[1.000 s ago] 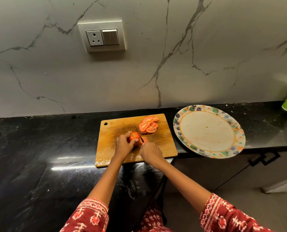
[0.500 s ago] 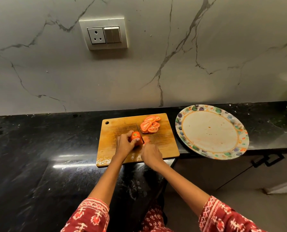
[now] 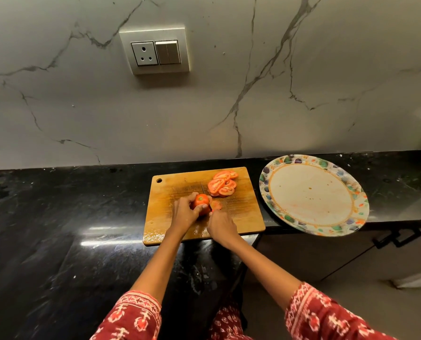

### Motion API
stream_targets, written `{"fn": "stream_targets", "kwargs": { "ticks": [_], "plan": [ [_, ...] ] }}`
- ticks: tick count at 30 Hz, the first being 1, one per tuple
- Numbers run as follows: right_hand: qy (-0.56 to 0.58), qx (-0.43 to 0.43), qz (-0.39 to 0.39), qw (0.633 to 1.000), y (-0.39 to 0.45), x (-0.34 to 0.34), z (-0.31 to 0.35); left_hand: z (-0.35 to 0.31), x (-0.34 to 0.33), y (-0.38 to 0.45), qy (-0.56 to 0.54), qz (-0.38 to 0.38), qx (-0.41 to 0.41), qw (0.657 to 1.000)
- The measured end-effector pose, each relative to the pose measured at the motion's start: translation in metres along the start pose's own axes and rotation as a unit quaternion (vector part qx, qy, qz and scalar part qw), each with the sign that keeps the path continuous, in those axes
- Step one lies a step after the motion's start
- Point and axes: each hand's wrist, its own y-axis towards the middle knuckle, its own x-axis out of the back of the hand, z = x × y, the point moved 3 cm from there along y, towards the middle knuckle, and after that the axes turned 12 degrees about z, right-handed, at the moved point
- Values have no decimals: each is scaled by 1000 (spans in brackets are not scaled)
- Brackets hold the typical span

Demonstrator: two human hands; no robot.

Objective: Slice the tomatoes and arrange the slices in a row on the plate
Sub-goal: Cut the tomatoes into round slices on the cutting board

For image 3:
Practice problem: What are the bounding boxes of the person's right hand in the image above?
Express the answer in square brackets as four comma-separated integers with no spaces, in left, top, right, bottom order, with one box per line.
[207,208,240,247]

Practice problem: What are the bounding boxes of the person's left hand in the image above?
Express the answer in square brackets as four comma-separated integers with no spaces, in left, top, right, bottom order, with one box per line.
[168,192,210,240]

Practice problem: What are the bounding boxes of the pile of tomato slices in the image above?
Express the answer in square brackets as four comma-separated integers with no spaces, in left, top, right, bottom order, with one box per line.
[207,170,239,198]

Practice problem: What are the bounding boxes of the floral rimmed plate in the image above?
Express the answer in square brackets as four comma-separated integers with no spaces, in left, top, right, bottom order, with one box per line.
[259,154,370,238]

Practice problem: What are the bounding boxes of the person's right forearm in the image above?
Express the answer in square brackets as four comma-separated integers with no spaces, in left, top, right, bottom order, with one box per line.
[228,233,303,310]

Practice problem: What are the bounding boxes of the person's left forearm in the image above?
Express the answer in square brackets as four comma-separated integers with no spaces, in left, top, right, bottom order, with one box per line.
[129,229,188,305]

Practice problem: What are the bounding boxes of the wooden cutting board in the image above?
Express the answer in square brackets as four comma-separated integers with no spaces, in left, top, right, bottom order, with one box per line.
[142,166,266,247]

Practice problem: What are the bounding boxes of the red patterned tunic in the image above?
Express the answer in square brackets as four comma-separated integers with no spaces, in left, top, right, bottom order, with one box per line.
[207,303,253,340]

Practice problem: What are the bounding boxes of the brown lower cabinet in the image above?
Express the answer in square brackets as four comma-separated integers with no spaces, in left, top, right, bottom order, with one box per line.
[253,222,421,284]

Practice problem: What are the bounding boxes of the red patterned left sleeve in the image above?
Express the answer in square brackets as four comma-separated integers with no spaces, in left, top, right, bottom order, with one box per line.
[89,290,162,340]

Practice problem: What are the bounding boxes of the red patterned sleeve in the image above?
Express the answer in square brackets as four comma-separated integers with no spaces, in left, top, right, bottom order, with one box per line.
[89,290,162,340]
[284,282,398,340]

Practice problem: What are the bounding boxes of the red patterned right sleeve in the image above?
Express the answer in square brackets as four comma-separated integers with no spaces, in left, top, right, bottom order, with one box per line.
[284,282,398,340]

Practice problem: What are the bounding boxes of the black cabinet handle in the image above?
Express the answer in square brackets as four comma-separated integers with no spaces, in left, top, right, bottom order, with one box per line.
[393,228,421,248]
[372,232,401,250]

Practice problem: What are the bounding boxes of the wall socket and switch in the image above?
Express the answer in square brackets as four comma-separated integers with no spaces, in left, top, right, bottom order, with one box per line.
[119,26,191,76]

